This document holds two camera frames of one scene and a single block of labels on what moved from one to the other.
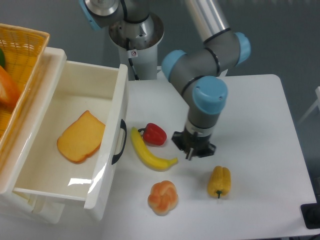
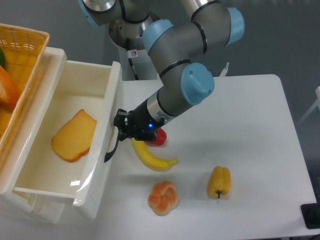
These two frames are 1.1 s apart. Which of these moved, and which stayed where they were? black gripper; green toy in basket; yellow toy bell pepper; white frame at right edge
Moved: black gripper
Stayed: yellow toy bell pepper; green toy in basket; white frame at right edge
